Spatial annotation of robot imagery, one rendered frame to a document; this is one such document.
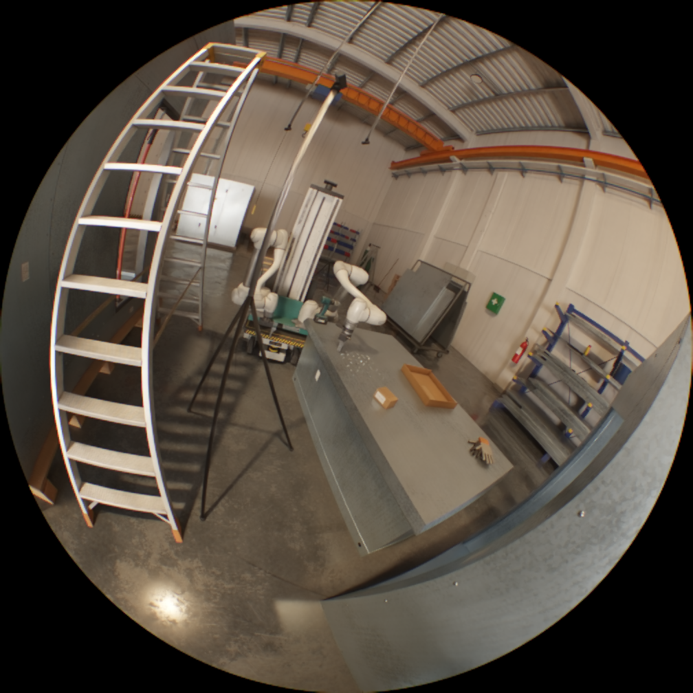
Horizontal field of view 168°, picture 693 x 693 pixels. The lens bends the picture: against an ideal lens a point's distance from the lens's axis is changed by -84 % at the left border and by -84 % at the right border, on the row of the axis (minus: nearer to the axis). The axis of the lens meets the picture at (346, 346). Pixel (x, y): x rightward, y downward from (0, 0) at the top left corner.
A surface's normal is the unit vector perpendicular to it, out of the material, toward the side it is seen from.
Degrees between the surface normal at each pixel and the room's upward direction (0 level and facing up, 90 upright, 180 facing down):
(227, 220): 90
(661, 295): 90
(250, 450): 0
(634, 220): 90
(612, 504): 90
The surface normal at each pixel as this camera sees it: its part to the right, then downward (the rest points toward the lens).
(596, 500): -0.87, -0.17
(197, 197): 0.32, 0.52
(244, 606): 0.37, -0.84
